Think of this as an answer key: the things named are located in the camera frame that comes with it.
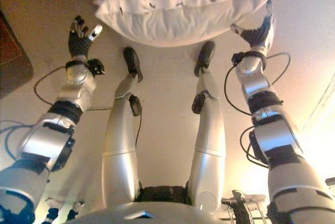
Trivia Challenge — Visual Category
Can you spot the silver robot leg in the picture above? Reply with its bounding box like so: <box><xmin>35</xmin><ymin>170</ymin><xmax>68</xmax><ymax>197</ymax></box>
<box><xmin>101</xmin><ymin>47</ymin><xmax>144</xmax><ymax>209</ymax></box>
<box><xmin>187</xmin><ymin>40</ymin><xmax>227</xmax><ymax>211</ymax></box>

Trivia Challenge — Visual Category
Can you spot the dark left robot hand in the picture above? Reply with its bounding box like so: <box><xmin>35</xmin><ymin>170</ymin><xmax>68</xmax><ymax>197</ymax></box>
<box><xmin>67</xmin><ymin>16</ymin><xmax>103</xmax><ymax>60</ymax></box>

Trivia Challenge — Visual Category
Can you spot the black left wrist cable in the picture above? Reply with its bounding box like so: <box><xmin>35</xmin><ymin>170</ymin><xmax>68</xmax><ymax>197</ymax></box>
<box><xmin>33</xmin><ymin>65</ymin><xmax>69</xmax><ymax>107</ymax></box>

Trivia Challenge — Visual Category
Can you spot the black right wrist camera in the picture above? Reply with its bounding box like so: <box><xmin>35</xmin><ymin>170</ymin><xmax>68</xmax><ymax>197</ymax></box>
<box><xmin>231</xmin><ymin>52</ymin><xmax>245</xmax><ymax>66</ymax></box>

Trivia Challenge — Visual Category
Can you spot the white fringed cushion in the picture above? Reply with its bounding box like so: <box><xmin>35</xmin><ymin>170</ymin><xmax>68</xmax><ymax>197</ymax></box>
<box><xmin>93</xmin><ymin>0</ymin><xmax>278</xmax><ymax>48</ymax></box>

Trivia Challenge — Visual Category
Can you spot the grey robot torso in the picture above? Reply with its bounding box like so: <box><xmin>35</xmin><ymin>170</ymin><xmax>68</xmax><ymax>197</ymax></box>
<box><xmin>66</xmin><ymin>186</ymin><xmax>236</xmax><ymax>224</ymax></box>

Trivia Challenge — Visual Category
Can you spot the dark right robot hand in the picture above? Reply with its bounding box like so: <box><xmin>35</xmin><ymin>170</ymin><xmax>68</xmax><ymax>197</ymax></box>
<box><xmin>230</xmin><ymin>0</ymin><xmax>275</xmax><ymax>52</ymax></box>

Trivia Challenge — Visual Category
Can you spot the dark wooden cabinet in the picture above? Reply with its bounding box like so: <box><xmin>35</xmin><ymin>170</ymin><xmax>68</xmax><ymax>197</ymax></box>
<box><xmin>0</xmin><ymin>9</ymin><xmax>34</xmax><ymax>99</ymax></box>

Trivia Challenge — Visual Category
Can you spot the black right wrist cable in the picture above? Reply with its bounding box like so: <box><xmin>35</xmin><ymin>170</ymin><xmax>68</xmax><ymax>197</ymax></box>
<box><xmin>224</xmin><ymin>52</ymin><xmax>292</xmax><ymax>116</ymax></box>

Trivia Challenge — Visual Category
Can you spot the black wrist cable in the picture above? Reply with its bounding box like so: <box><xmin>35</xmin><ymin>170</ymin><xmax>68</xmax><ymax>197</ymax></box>
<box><xmin>33</xmin><ymin>65</ymin><xmax>69</xmax><ymax>107</ymax></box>
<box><xmin>224</xmin><ymin>52</ymin><xmax>292</xmax><ymax>116</ymax></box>

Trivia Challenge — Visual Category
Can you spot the silver left robot leg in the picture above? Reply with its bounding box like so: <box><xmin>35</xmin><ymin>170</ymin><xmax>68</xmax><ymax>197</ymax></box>
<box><xmin>101</xmin><ymin>47</ymin><xmax>144</xmax><ymax>209</ymax></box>

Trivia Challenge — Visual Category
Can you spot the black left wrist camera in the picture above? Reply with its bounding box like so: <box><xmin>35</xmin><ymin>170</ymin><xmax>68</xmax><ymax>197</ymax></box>
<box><xmin>87</xmin><ymin>58</ymin><xmax>107</xmax><ymax>76</ymax></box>

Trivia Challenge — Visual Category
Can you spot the silver right robot leg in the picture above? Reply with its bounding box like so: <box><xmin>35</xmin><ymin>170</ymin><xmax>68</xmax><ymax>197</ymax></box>
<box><xmin>187</xmin><ymin>40</ymin><xmax>227</xmax><ymax>211</ymax></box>

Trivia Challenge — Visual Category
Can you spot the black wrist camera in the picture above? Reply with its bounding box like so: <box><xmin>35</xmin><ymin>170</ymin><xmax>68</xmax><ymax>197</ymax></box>
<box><xmin>231</xmin><ymin>52</ymin><xmax>245</xmax><ymax>66</ymax></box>
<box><xmin>87</xmin><ymin>58</ymin><xmax>107</xmax><ymax>76</ymax></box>

